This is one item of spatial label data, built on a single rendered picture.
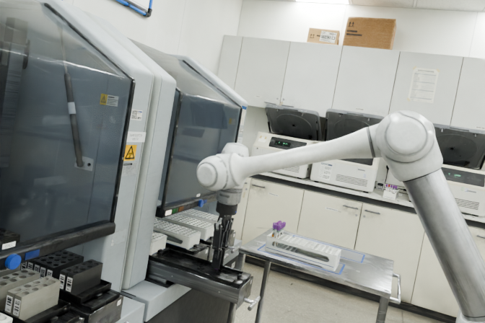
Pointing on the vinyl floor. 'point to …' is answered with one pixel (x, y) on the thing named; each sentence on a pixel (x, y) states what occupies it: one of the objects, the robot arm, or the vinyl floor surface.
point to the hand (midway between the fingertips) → (218, 257)
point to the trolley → (374, 270)
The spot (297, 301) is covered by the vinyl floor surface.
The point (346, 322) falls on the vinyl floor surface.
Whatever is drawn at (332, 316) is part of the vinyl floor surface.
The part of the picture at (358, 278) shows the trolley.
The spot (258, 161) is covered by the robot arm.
